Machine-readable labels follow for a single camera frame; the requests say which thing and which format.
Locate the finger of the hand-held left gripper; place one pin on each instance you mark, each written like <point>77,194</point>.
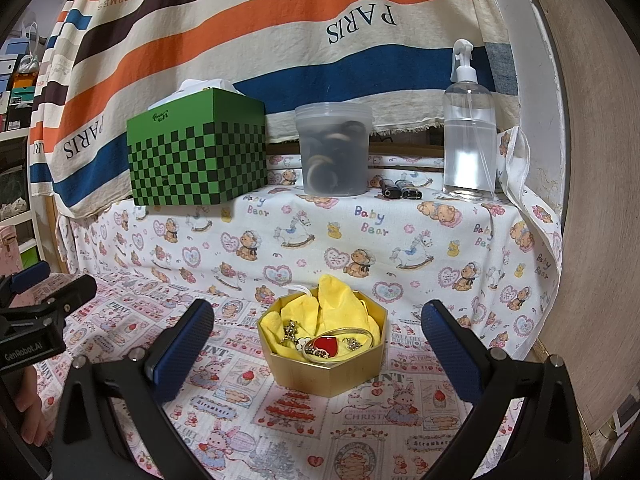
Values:
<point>30,275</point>
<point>70,290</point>

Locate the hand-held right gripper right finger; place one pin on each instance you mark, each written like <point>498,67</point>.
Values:
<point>450,350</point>

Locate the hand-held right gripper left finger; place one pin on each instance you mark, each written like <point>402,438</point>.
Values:
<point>185,345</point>

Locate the gold hexagonal box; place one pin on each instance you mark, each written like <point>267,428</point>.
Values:
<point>320,375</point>

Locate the person's left hand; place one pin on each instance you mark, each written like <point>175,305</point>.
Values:
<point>27,405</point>

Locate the small silver charm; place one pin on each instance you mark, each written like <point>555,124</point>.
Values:
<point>353,344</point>

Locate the yellow cloth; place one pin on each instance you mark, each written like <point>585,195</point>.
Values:
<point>345,310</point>

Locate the white flower charm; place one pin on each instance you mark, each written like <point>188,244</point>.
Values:
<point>302,346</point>

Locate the red heart pendant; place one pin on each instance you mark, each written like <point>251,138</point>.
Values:
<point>325,345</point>

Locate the strawberry printed cloth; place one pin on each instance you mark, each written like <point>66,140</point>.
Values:
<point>310,435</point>

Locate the bear printed cloth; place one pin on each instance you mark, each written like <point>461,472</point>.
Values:
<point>310,240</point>

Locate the storage shelf with boxes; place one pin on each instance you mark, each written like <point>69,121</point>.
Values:
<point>17,110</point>

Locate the green checkered tissue box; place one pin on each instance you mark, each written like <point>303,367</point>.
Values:
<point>200,160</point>

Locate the wooden panel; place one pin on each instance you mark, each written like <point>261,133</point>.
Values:
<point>600,210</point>

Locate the clear spray bottle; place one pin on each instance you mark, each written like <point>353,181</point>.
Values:
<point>470,135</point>

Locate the clear plastic container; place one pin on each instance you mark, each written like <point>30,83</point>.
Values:
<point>332,160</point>

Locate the white tissue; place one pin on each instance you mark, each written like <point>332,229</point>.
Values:
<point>210,86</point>

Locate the striped cloth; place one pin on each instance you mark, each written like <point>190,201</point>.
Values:
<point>250,10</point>

